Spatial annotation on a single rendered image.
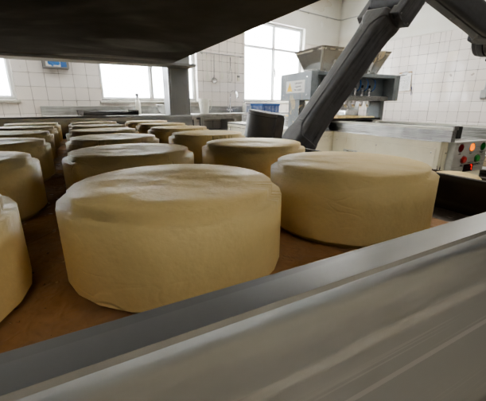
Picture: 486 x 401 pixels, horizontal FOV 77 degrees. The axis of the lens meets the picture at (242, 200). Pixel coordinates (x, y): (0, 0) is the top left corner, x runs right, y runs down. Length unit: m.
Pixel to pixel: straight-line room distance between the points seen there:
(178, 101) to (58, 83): 4.06
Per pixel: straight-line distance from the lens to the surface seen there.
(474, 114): 6.01
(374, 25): 0.72
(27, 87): 4.45
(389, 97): 2.40
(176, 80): 0.46
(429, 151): 1.62
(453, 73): 6.16
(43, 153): 0.18
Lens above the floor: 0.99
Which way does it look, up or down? 17 degrees down
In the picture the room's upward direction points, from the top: straight up
